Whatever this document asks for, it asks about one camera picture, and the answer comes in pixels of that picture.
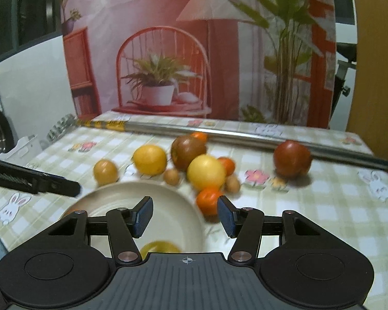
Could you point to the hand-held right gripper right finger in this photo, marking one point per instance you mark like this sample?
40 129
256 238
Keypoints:
226 216

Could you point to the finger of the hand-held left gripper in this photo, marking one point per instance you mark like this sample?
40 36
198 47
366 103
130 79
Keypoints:
51 185

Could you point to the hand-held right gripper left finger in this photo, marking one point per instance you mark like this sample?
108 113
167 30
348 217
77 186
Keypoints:
144 214

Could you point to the orange tangerine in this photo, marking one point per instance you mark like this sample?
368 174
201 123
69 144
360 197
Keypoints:
200 136
228 165
208 202

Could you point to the small brown kiwi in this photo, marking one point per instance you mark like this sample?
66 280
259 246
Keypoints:
232 184

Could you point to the small brown longan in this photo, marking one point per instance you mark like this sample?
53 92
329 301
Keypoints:
171 176

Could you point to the large yellow citrus fruit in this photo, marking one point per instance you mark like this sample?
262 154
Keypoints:
206 171

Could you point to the round yellow citrus fruit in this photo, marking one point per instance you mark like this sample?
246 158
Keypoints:
149 160

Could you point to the small yellow round fruit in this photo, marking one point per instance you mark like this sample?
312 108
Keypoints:
105 171

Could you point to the brown green tomato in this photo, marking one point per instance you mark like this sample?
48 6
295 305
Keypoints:
187 151

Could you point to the red apple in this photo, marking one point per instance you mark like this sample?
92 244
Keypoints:
292 158

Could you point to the white plastic part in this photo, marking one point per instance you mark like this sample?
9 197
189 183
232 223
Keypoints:
22 148

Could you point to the metal pole with yellow tape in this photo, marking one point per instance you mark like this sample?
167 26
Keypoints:
245 135

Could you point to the checkered printed tablecloth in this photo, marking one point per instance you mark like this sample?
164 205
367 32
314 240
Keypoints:
326 206

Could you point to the dark window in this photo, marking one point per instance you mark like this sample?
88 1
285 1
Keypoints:
35 6

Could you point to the black metal stand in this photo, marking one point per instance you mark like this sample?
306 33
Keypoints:
346 55

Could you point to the wooden door panel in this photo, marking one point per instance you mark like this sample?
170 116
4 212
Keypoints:
375 71

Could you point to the metal toothed bracket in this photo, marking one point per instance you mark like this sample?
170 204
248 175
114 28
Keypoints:
59 126

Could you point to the wall poster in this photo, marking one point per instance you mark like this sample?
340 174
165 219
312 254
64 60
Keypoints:
232 55

